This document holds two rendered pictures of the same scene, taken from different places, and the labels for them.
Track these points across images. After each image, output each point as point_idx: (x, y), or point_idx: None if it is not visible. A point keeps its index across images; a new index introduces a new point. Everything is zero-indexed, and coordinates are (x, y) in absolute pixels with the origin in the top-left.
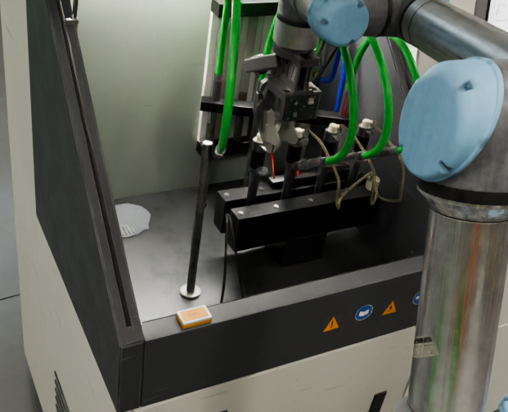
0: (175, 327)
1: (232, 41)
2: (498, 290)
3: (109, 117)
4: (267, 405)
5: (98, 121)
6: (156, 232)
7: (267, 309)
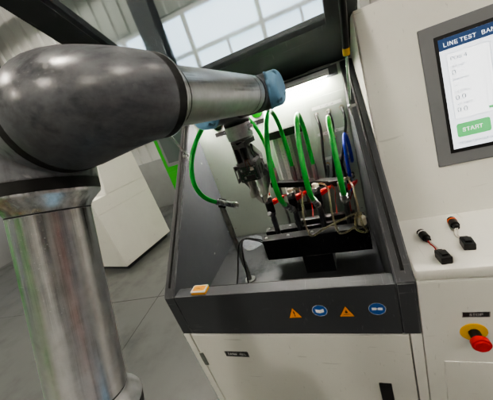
0: (190, 293)
1: (192, 144)
2: (30, 287)
3: (242, 196)
4: (276, 359)
5: (239, 198)
6: (262, 248)
7: (236, 293)
